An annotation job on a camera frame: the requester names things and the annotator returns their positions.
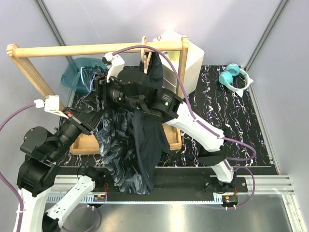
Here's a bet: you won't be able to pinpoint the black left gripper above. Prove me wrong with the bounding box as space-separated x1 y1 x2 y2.
50 105 106 160

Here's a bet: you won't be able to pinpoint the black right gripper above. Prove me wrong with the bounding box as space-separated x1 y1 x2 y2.
81 72 143 112

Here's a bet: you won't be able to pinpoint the patterned dark shorts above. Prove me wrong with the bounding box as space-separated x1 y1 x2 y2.
95 109 150 195

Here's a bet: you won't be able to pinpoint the wooden clothes hanger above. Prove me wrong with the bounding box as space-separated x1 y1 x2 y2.
140 36 152 74

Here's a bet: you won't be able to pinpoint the dark navy shorts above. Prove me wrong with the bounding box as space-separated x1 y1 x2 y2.
132 53 170 195

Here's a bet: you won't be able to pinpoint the blue wire hanger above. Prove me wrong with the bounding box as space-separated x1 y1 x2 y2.
80 66 95 93

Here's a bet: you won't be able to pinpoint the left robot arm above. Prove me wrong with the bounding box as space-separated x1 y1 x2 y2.
14 107 104 232

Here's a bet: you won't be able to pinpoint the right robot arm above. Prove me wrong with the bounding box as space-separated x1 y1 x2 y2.
91 68 237 192

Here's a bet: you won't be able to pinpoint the wooden clothes rack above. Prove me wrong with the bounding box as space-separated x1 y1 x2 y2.
6 35 189 155

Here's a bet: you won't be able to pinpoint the teal plastic basin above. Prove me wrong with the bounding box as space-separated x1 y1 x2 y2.
61 58 108 93

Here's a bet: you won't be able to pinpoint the yellow cup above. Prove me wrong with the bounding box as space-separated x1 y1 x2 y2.
168 51 180 61

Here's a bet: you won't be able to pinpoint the black marble pattern mat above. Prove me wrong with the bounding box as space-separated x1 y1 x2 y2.
60 65 272 167

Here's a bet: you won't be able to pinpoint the teal cat ear headphones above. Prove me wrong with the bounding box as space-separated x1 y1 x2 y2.
218 63 254 98

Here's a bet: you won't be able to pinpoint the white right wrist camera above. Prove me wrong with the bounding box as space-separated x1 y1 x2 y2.
102 52 125 83

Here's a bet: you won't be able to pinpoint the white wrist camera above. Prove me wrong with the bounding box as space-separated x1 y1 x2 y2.
102 52 125 83
34 95 69 118

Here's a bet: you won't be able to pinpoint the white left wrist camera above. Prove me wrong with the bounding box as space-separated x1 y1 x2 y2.
34 95 69 118

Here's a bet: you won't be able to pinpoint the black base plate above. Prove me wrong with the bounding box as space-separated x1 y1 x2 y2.
101 167 248 204

